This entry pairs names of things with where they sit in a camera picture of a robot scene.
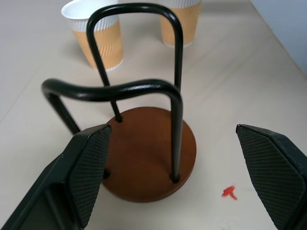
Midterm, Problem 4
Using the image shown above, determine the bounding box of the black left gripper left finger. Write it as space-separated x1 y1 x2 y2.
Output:
0 123 112 230

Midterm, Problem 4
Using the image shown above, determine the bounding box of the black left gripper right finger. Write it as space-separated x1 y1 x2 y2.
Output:
236 124 307 230

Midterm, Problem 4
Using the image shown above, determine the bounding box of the orange white ribbed paper cup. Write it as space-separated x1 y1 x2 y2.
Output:
60 0 124 72
159 0 202 48

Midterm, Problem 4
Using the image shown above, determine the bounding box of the small red table mark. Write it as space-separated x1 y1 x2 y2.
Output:
221 184 238 201

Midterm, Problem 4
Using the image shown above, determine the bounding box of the black wire wooden-base cup holder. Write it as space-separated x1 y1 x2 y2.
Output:
41 2 197 203

